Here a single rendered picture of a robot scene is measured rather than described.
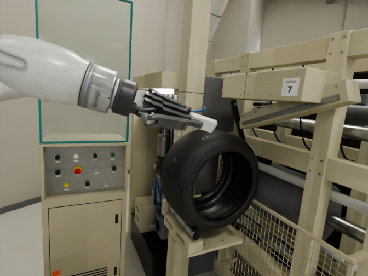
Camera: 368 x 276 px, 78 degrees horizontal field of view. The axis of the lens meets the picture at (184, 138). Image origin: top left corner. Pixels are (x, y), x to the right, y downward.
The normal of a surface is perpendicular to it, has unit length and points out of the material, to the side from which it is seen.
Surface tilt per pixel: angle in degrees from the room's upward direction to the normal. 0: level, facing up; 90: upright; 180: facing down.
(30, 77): 107
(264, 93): 90
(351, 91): 72
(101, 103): 119
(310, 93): 90
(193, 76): 90
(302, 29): 90
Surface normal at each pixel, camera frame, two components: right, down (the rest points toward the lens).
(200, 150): -0.08, -0.44
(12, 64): 0.11, 0.20
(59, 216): 0.43, 0.18
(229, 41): -0.54, 0.11
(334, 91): -0.90, 0.00
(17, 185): 0.84, 0.15
